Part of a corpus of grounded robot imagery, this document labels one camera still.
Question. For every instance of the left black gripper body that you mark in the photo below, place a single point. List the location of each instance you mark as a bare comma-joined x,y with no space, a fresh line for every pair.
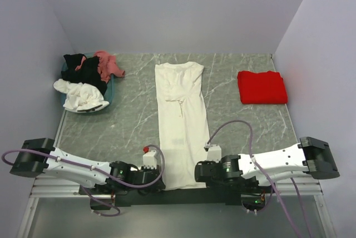
145,169

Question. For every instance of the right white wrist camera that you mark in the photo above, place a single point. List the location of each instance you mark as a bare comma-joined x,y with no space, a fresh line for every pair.
213,152

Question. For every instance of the cream white t-shirt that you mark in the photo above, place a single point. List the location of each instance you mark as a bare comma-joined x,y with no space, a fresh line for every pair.
183,127

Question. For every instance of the aluminium frame rail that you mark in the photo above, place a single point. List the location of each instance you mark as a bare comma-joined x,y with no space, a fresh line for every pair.
49,187

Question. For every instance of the white t-shirt black trim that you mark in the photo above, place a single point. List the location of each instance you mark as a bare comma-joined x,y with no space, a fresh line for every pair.
80,97

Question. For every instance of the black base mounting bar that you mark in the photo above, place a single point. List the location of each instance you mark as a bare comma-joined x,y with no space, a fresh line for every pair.
115,194

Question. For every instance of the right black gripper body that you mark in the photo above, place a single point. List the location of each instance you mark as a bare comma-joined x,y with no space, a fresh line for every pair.
216,183

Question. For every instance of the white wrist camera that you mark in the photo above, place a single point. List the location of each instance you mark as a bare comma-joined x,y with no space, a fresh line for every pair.
213,152
150,158

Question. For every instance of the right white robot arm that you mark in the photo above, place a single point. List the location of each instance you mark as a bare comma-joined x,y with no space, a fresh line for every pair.
308,157

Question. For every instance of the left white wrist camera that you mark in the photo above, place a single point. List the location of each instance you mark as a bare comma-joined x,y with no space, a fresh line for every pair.
150,158

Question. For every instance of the teal plastic basket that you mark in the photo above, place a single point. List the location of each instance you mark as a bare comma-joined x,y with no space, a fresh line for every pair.
109,94

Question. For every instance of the folded red t-shirt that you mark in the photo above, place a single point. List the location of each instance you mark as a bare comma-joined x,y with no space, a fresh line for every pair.
266,88

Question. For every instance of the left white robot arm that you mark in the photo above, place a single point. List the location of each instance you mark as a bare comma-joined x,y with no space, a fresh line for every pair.
40,156

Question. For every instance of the pink t-shirt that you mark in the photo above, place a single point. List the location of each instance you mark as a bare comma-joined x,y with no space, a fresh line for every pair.
108,66

